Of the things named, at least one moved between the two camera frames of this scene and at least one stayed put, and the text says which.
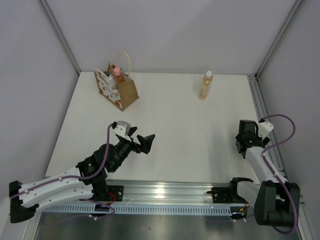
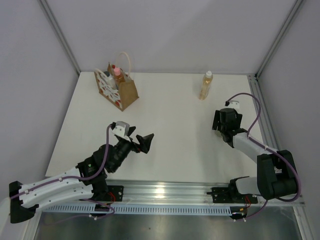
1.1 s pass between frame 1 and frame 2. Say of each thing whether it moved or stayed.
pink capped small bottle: stayed
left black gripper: stayed
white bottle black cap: stayed
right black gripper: moved
